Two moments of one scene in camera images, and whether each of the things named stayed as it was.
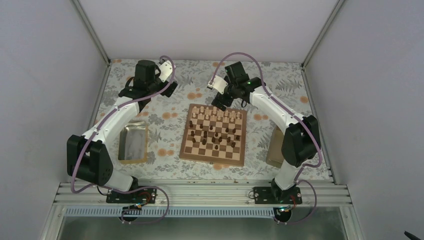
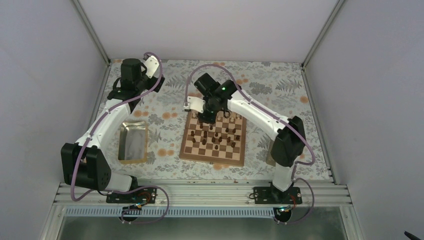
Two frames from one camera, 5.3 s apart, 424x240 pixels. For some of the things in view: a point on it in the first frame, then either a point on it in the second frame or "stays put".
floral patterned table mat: [182, 136] stays put
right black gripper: [227, 102] -> [211, 120]
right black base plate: [276, 195] stays put
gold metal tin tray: [133, 143] stays put
